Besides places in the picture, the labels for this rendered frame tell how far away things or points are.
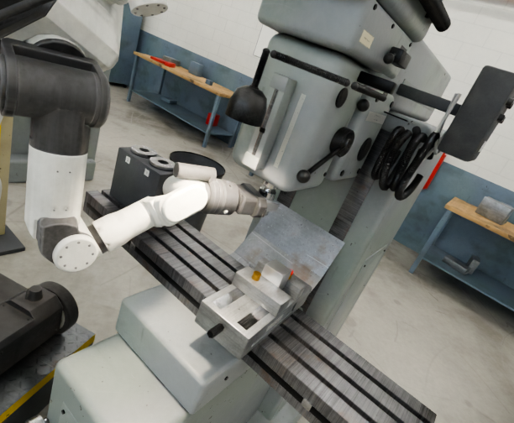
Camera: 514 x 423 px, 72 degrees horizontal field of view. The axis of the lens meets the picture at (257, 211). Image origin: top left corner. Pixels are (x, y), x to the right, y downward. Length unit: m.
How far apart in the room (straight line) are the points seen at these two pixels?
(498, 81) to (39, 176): 0.95
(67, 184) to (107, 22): 0.30
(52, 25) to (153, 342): 0.73
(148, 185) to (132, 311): 0.42
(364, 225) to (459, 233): 3.89
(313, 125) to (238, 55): 5.78
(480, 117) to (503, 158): 4.00
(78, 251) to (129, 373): 0.43
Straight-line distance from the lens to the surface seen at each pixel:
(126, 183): 1.31
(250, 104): 0.65
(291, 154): 0.80
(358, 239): 1.26
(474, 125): 0.99
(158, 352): 1.01
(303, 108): 0.79
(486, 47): 5.13
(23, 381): 1.48
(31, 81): 0.64
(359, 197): 1.23
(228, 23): 6.82
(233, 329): 0.85
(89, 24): 0.74
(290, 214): 1.34
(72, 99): 0.65
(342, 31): 0.75
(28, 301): 1.42
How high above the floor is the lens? 1.57
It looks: 23 degrees down
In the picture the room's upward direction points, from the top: 21 degrees clockwise
